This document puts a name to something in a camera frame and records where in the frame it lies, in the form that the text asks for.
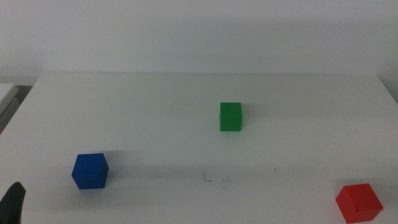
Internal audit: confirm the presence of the blue cube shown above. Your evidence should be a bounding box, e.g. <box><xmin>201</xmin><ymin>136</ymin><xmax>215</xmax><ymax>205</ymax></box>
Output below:
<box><xmin>71</xmin><ymin>152</ymin><xmax>109</xmax><ymax>190</ymax></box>

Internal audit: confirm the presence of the green cube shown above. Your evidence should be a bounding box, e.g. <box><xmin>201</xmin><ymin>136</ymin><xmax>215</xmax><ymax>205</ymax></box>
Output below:
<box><xmin>219</xmin><ymin>101</ymin><xmax>243</xmax><ymax>133</ymax></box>

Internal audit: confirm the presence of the red cube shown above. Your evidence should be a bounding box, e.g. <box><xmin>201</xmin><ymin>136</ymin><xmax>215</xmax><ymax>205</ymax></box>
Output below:
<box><xmin>335</xmin><ymin>182</ymin><xmax>384</xmax><ymax>224</ymax></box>

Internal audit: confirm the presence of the white side table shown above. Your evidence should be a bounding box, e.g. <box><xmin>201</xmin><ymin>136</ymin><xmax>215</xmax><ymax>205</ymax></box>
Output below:
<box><xmin>0</xmin><ymin>83</ymin><xmax>21</xmax><ymax>133</ymax></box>

